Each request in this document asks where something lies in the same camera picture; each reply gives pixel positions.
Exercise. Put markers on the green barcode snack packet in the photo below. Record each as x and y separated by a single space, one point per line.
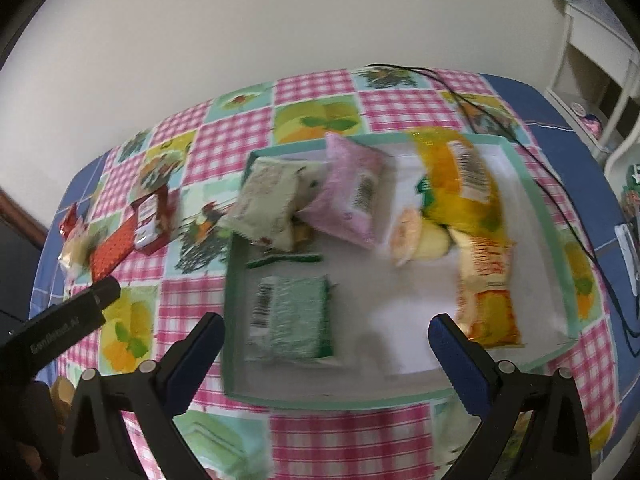
295 320

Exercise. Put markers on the yellow barcode snack packet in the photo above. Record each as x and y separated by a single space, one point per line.
460 180

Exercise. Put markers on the cream snack packet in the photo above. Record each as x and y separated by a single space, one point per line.
265 200

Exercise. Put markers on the small pink jar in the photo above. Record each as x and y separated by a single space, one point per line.
591 124

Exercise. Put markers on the dark red white-label packet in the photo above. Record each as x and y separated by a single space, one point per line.
152 217

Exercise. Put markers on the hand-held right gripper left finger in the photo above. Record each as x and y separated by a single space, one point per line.
195 365

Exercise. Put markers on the orange and yellow chips packet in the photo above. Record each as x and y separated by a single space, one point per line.
492 290

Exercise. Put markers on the round orange pastry packet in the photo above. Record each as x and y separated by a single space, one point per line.
407 235

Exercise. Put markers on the green clutter pile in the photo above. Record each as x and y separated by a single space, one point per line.
631 190

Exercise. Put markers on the pink snack packet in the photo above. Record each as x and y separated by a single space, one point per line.
350 190

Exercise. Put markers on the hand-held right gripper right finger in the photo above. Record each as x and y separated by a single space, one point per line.
455 360

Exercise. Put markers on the green and yellow snack packet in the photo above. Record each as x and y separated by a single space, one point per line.
427 192

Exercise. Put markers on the white chair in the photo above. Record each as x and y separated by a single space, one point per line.
620 160

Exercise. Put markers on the person's left hand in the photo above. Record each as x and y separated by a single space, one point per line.
62 400

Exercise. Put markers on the clear pale pastry packet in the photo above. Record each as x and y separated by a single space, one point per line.
74 247

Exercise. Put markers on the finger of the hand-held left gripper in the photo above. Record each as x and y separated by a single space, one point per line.
107 294

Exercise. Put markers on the pink checked fruit tablecloth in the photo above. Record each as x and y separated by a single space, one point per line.
230 135

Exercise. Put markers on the white gadget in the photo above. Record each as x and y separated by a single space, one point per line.
629 255

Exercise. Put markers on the red dotted wafer packet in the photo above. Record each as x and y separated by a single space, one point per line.
112 250

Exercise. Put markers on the small red wrapper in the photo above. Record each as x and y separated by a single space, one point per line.
67 220

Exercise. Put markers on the green-rimmed white box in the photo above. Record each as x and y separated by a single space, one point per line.
380 310

